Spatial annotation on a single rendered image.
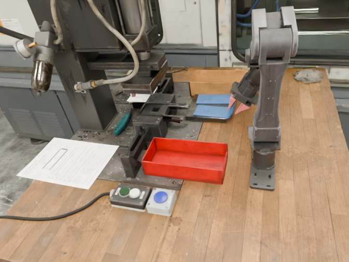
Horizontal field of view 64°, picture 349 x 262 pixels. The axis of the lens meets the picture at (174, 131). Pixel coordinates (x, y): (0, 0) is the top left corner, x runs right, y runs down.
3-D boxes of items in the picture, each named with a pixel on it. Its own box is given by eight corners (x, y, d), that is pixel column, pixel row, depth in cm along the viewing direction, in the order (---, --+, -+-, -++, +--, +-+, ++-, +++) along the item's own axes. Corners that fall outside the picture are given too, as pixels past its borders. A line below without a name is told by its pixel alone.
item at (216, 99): (234, 104, 111) (234, 97, 109) (196, 104, 114) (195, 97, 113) (235, 94, 116) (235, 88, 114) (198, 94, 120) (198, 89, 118)
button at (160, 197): (165, 207, 76) (164, 202, 74) (152, 205, 77) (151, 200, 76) (170, 196, 79) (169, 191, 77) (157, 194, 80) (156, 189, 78)
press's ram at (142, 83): (156, 102, 89) (137, 4, 71) (86, 99, 97) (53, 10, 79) (172, 76, 102) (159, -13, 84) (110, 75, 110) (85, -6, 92)
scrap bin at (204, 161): (222, 184, 82) (222, 170, 78) (144, 174, 89) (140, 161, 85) (228, 157, 90) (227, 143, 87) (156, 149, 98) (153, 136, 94)
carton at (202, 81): (247, 100, 117) (248, 83, 112) (190, 97, 124) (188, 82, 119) (250, 84, 126) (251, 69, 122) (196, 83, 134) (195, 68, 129)
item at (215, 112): (232, 119, 103) (232, 112, 101) (192, 115, 108) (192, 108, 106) (236, 108, 108) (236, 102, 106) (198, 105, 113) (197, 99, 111)
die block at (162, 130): (162, 142, 100) (159, 126, 96) (137, 140, 103) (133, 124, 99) (177, 111, 115) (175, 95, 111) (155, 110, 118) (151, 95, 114)
